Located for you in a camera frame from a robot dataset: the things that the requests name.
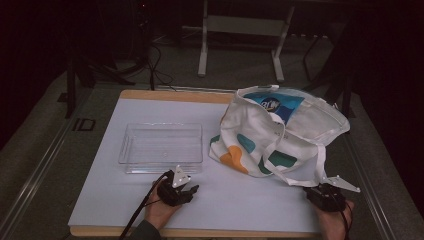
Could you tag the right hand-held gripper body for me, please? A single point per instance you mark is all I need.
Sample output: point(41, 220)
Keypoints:
point(330, 199)

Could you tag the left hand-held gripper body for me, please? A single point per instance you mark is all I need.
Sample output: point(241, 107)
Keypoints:
point(173, 193)

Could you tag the clear plastic box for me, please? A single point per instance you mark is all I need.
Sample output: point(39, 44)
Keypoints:
point(163, 146)

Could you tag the white patterned tote bag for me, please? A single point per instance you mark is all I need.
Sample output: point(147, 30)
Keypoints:
point(246, 133)

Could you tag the person's left hand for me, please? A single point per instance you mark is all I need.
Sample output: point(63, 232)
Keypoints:
point(158, 211)

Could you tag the person's right hand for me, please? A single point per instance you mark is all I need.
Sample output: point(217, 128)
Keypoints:
point(335, 225)

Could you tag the white table mat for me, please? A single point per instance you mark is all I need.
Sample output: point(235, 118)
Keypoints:
point(200, 200)

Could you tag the black metal stand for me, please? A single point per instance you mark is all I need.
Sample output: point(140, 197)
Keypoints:
point(346, 96)
point(70, 86)

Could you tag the metal floor rail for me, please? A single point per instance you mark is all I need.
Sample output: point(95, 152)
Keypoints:
point(370, 186)
point(40, 170)

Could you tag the black floor bracket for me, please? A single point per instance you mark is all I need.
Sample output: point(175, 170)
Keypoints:
point(83, 124)

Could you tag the white metal table frame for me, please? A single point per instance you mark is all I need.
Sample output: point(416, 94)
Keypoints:
point(243, 25)

